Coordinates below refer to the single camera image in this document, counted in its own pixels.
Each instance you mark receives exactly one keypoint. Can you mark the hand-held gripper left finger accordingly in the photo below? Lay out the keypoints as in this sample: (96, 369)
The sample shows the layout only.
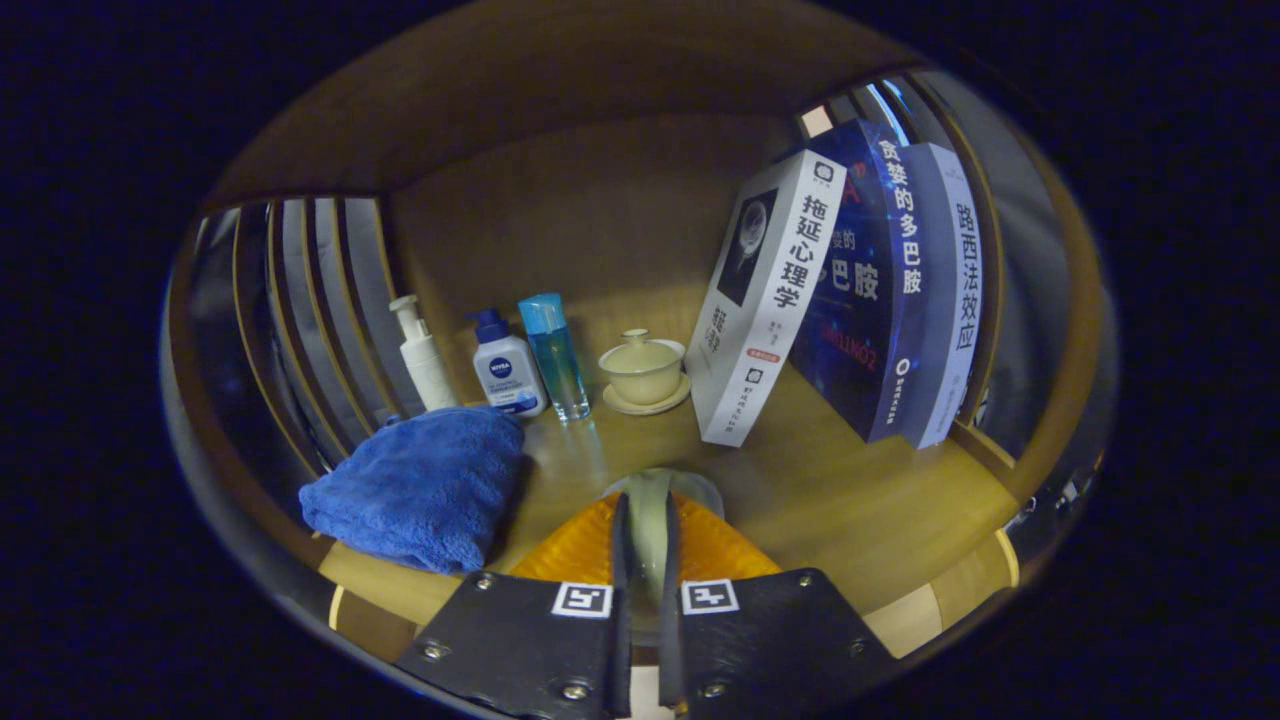
(622, 640)

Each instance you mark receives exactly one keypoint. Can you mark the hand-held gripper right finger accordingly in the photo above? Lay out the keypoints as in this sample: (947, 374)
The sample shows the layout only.
(668, 640)

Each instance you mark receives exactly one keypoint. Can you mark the wooden countertop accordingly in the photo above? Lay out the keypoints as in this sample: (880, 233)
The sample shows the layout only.
(850, 500)

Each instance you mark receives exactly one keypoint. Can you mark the wooden cabinet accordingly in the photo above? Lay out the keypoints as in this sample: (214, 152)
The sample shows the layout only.
(560, 80)

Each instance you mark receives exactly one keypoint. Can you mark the blue folded towel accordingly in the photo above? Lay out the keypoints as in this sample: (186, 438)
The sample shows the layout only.
(420, 490)

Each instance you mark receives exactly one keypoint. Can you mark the cream lidded teacup with saucer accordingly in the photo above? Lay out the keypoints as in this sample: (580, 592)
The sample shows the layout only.
(642, 370)

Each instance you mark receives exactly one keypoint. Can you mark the clear blue bottle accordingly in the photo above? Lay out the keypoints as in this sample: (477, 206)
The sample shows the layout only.
(558, 365)

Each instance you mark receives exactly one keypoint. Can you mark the white bottle with blue cap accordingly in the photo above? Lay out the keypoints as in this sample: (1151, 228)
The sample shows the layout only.
(508, 375)

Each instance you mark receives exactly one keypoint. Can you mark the white pump bottle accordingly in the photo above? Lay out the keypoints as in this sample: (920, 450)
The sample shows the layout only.
(428, 370)

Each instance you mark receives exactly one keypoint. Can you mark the white book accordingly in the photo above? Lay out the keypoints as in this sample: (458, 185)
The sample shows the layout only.
(770, 300)

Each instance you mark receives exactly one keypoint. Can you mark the dark blue book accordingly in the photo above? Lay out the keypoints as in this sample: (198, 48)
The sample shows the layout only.
(860, 300)

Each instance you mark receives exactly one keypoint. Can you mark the light blue book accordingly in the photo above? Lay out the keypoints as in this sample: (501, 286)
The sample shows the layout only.
(950, 300)

